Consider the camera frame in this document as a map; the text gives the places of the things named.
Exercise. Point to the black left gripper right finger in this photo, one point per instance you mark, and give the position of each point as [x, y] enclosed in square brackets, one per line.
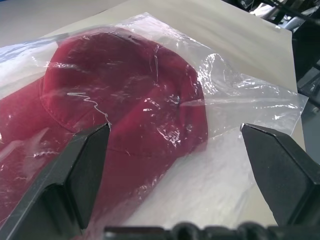
[282, 175]

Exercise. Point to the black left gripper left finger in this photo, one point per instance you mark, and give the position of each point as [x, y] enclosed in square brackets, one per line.
[62, 180]

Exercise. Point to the clear plastic bag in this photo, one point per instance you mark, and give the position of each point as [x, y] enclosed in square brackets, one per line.
[225, 160]

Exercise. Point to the dark red baseball cap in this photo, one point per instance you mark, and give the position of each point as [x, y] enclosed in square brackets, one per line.
[120, 100]

